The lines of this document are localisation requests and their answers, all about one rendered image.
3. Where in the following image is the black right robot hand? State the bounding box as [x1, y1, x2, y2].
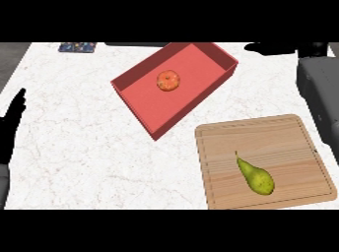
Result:
[243, 41, 332, 59]

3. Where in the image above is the red cardboard box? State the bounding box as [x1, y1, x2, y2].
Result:
[109, 41, 240, 142]

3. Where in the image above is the wooden cutting board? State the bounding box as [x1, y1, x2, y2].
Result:
[194, 113, 339, 211]

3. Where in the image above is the green pear-shaped squash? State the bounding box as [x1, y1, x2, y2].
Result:
[232, 150, 277, 197]

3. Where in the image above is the orange round fruit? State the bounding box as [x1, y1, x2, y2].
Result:
[155, 69, 182, 93]

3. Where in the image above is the dark patterned flat item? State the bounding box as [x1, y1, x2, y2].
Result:
[56, 41, 99, 54]

